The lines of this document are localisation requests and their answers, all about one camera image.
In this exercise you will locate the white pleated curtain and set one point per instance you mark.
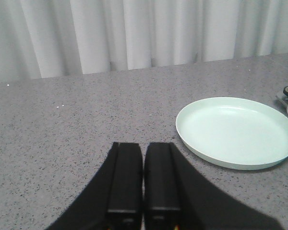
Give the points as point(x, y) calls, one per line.
point(52, 38)

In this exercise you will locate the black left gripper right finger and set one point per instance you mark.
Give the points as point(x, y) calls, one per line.
point(178, 197)

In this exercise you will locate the light green round plate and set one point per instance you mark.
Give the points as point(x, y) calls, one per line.
point(234, 133)

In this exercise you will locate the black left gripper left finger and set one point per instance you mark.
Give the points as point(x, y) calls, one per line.
point(112, 200)

